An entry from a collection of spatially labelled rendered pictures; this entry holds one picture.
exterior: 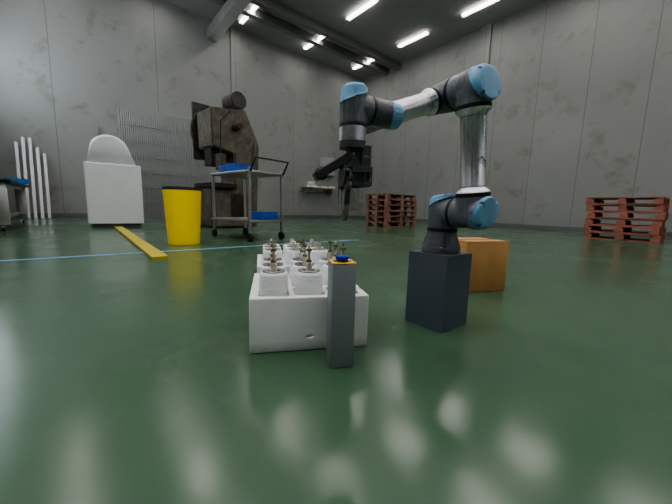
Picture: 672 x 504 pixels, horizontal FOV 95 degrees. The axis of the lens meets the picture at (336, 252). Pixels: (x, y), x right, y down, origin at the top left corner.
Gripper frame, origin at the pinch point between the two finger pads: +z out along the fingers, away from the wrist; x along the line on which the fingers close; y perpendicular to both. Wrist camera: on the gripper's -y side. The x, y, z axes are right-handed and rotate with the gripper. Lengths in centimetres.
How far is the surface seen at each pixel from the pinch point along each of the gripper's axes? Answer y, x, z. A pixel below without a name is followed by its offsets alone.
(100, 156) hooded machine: -293, 548, -79
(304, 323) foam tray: -9.3, 9.5, 35.1
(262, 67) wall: -15, 1159, -503
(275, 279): -18.4, 12.7, 20.9
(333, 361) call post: -2.4, -3.7, 42.1
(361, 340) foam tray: 10.3, 9.0, 42.2
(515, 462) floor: 24, -44, 44
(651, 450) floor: 54, -47, 44
